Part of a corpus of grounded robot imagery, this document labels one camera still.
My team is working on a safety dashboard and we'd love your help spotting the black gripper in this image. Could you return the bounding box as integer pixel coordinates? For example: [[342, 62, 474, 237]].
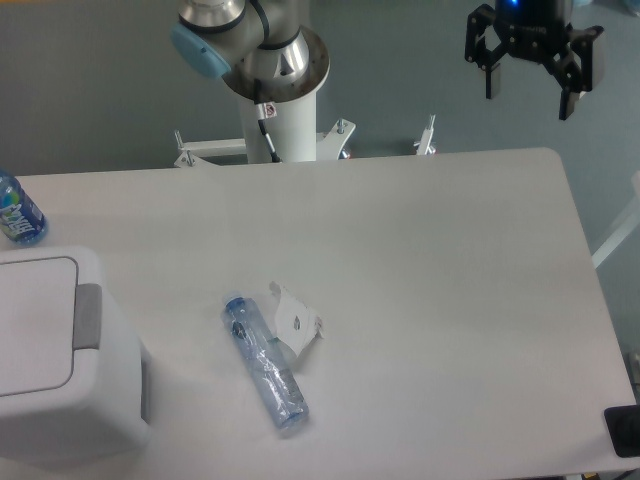
[[464, 1, 605, 121]]

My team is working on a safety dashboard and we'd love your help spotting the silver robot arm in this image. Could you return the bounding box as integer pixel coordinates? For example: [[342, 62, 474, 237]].
[[170, 1, 605, 120]]

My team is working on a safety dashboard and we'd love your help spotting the white trash can lid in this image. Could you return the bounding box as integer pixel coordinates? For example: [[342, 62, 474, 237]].
[[1, 257, 77, 396]]

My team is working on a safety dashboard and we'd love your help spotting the white trash can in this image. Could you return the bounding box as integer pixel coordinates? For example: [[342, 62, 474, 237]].
[[1, 246, 151, 464]]

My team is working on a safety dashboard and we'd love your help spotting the crumpled white paper carton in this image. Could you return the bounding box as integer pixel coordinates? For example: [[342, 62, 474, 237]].
[[269, 281, 325, 363]]

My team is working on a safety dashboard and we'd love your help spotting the black device at table edge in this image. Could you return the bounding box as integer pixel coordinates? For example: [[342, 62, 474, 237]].
[[604, 405, 640, 458]]

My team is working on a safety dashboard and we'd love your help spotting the clear blue plastic bottle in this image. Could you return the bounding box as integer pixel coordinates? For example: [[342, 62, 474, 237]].
[[222, 294, 309, 430]]

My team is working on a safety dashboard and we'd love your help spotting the grey lid push button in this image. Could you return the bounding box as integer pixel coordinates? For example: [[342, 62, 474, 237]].
[[72, 283, 103, 350]]

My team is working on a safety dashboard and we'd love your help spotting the blue labelled drink bottle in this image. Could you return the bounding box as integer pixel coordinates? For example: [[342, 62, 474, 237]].
[[1, 170, 48, 245]]

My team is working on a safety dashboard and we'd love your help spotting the white frame at right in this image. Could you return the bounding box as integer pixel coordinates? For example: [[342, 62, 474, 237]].
[[592, 172, 639, 269]]

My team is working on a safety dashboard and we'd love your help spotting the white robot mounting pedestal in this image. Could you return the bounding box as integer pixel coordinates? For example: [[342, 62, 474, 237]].
[[173, 85, 440, 170]]

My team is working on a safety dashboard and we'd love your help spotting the black cable on pedestal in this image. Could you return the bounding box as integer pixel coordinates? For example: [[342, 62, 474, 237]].
[[252, 78, 284, 164]]

